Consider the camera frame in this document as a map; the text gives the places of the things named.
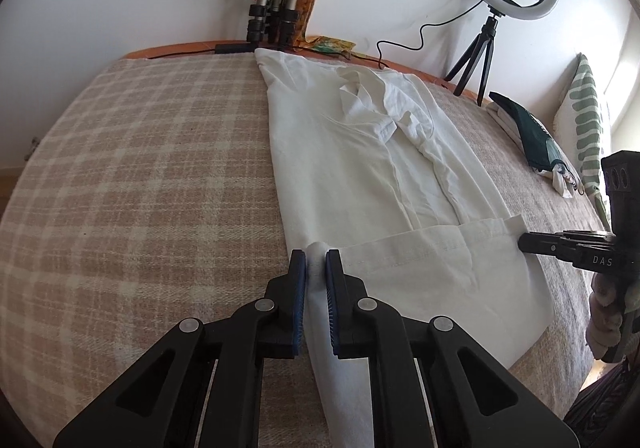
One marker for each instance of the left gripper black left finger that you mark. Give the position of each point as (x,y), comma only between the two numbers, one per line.
(200,384)

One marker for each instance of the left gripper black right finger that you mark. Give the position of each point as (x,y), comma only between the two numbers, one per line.
(431,383)

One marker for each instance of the white t-shirt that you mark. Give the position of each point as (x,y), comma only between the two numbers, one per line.
(367,163)

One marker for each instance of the gloved right hand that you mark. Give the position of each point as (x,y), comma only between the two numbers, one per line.
(603,329)

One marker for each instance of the dark green folded garment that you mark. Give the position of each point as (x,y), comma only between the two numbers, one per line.
(541,151)

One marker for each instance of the green white patterned pillow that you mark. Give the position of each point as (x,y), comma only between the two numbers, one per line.
(580,128)

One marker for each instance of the beige plaid bed blanket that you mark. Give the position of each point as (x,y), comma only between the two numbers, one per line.
(152,199)

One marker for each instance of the small black tripod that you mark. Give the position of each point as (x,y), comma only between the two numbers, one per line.
(482,47)

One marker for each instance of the black power adapter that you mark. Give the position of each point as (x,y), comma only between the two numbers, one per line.
(234,47)

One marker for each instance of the grey black tripod legs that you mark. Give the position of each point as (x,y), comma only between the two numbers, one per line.
(271,21)

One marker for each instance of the black camera box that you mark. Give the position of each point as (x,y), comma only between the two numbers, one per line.
(622,185)

